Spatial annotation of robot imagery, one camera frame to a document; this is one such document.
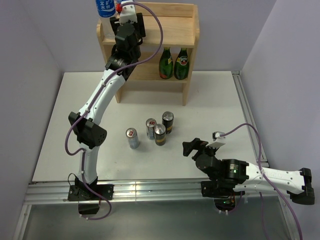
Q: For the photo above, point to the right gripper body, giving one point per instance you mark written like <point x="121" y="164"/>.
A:
<point x="207" y="150"/>

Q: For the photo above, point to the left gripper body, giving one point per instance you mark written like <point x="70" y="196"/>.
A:
<point x="138" y="27"/>

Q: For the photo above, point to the water bottle blue label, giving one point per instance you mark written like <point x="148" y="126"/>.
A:
<point x="106" y="9"/>

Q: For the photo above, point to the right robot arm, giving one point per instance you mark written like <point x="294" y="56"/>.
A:
<point x="228" y="177"/>

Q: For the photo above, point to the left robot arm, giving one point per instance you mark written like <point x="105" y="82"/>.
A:
<point x="85" y="123"/>

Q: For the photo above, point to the black can front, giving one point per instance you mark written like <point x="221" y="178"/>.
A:
<point x="159" y="131"/>

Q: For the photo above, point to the black can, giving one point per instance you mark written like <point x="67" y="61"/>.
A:
<point x="159" y="131"/>
<point x="167" y="121"/>

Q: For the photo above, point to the black can rear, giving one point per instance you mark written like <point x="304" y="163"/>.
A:
<point x="167" y="121"/>

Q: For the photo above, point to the green glass bottle left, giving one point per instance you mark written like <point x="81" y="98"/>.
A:
<point x="166" y="66"/>

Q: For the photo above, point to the green glass bottle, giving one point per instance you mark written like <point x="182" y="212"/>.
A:
<point x="181" y="66"/>
<point x="166" y="66"/>

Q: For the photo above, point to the silver can middle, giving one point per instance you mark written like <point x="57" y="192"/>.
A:
<point x="150" y="124"/>

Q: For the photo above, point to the silver can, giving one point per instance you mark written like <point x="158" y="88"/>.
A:
<point x="150" y="124"/>
<point x="132" y="137"/>

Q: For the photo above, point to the green glass bottle right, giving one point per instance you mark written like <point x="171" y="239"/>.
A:
<point x="181" y="66"/>

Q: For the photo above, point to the silver can front left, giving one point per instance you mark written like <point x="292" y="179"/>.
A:
<point x="132" y="137"/>

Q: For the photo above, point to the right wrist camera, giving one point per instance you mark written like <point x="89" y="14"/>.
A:
<point x="218" y="140"/>

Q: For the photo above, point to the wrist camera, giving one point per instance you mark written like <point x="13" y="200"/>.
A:
<point x="218" y="140"/>
<point x="127" y="11"/>

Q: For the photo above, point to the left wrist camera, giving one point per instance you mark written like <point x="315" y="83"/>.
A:
<point x="127" y="11"/>

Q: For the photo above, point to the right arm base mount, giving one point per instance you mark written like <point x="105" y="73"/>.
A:
<point x="226" y="200"/>

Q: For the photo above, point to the aluminium side rail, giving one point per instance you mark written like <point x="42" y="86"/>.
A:
<point x="247" y="113"/>

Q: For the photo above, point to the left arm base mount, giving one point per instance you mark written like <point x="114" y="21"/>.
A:
<point x="88" y="202"/>

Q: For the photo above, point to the aluminium front rail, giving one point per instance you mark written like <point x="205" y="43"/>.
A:
<point x="45" y="193"/>

